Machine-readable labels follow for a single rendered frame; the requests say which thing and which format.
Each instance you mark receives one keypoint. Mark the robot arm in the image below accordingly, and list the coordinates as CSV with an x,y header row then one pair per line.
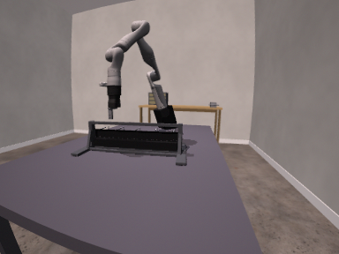
x,y
117,52

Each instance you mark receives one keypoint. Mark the black patch panel rack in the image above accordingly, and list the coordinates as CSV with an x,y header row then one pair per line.
x,y
162,142

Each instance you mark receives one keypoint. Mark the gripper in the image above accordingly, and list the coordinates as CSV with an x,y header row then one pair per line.
x,y
113,85

